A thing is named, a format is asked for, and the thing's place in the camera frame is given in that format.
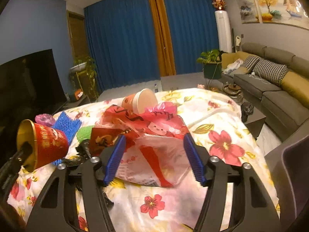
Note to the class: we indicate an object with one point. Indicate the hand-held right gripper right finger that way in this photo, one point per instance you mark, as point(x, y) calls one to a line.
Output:
point(194, 159)

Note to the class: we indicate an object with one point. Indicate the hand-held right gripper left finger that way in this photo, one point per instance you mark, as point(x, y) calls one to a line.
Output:
point(115, 159)

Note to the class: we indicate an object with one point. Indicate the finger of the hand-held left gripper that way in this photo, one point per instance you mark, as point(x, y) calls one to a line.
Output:
point(25, 149)
point(9, 174)

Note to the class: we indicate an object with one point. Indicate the red paper cup gold interior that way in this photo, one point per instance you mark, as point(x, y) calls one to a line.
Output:
point(50, 145)

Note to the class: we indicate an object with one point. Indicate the red printed plastic bag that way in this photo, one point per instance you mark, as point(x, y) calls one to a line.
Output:
point(157, 149)

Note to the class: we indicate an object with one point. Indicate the pink plastic bag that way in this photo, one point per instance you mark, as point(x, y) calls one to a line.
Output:
point(161, 107)

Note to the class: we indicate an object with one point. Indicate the orange white paper cup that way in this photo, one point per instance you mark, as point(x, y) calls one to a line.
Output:
point(142, 101)

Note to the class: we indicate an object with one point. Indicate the grey plastic bin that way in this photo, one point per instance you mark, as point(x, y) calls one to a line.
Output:
point(289, 174)

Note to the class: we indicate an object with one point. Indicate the person's left forearm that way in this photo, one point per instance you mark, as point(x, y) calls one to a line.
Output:
point(12, 218)

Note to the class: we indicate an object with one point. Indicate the red printed packet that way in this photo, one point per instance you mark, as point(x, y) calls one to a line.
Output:
point(101, 140)

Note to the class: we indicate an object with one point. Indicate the purple plastic bag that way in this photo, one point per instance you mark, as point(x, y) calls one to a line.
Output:
point(43, 119)

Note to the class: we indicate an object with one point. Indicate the green foam net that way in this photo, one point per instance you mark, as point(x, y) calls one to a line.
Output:
point(84, 133)

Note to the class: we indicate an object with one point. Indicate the floral printed blanket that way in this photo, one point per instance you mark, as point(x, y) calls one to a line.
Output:
point(217, 125)

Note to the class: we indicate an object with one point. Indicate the blue foam net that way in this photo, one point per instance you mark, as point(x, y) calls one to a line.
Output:
point(65, 125)

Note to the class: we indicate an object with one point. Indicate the black television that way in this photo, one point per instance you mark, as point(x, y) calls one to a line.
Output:
point(29, 84)

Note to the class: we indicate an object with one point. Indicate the grey tv cabinet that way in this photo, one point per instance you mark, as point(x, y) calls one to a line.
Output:
point(80, 102)

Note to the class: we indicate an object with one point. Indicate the dark glass coffee table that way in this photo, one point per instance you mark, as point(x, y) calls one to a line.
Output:
point(256, 125)

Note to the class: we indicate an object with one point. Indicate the dark glass ashtray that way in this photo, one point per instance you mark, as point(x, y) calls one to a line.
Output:
point(247, 111)

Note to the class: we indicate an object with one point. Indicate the orange green tissue box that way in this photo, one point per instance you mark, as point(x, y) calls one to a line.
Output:
point(78, 94)

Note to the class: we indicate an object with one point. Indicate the wooden plant stand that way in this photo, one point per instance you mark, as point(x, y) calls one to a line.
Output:
point(83, 82)

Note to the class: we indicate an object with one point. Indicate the potted plant dark green pot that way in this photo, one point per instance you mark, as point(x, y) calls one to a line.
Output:
point(212, 70)

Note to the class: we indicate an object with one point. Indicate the grey and yellow sofa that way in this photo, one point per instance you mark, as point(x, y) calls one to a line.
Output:
point(272, 99)

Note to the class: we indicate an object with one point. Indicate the trailing plant white pot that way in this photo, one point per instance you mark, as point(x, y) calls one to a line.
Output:
point(79, 65)

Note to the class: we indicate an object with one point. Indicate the white clothes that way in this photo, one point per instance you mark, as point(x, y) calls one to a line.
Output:
point(233, 66)

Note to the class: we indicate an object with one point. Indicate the black white patterned pillow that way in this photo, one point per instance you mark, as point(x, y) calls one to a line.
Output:
point(251, 62)
point(270, 71)

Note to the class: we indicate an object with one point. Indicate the blue curtain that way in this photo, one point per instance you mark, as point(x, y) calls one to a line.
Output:
point(193, 33)
point(120, 41)

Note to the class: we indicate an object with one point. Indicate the white handheld vacuum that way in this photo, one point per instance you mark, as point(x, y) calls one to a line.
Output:
point(238, 42)

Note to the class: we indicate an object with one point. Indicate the yellow pillow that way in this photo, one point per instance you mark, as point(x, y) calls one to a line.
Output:
point(297, 85)

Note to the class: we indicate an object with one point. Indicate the brown wooden door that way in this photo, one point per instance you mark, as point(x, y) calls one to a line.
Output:
point(77, 33)

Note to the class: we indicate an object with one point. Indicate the orange curtain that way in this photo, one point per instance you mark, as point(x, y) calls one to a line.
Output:
point(163, 36)

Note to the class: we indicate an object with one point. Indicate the white standing air conditioner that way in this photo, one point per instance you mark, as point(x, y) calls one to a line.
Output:
point(223, 31)

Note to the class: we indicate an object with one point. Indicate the gold red flower ornament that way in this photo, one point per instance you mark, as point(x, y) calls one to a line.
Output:
point(219, 3)

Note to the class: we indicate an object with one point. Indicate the small landscape painting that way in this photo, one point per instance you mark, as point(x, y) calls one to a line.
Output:
point(247, 7)

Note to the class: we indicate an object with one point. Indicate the sailboat and tree painting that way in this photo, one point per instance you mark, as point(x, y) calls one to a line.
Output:
point(277, 4)

